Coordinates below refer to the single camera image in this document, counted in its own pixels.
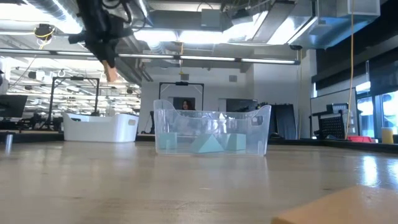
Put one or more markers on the long orange block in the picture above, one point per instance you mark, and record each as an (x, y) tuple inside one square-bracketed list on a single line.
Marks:
[(342, 208)]

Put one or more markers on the person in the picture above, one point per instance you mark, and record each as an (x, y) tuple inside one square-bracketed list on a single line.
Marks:
[(187, 105)]

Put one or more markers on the black panel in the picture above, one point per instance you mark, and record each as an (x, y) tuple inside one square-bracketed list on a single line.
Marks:
[(286, 121)]

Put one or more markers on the clear plastic bin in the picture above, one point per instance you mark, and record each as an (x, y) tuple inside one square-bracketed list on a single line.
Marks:
[(211, 124)]

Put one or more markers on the red box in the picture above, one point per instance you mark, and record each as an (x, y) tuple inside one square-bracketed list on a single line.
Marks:
[(360, 139)]

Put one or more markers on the silver air duct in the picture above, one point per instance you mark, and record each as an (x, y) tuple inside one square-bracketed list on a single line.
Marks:
[(326, 28)]

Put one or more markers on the natural wood block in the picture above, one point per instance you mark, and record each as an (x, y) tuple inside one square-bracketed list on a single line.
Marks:
[(111, 74)]

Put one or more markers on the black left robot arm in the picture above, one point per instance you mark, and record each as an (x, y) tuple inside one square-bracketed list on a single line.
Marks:
[(93, 12)]

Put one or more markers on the ceiling light strip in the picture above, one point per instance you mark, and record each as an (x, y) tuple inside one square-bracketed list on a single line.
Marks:
[(211, 58)]

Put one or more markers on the white plastic bin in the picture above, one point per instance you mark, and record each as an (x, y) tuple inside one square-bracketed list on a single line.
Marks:
[(99, 130)]

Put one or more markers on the black gantry frame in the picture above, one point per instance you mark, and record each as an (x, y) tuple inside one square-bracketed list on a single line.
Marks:
[(76, 78), (182, 83)]

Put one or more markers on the long teal block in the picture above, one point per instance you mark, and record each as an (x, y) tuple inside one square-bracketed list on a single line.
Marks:
[(236, 142)]

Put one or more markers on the black perforated cart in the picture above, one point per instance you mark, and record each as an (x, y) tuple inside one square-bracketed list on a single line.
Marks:
[(331, 126)]

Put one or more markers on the black monitor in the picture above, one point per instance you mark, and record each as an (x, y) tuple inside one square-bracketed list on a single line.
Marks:
[(12, 105)]

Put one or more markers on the yellow cup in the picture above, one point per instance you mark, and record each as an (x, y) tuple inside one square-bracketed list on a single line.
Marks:
[(387, 136)]

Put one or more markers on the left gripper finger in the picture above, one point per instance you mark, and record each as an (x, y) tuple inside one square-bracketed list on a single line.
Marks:
[(107, 54)]

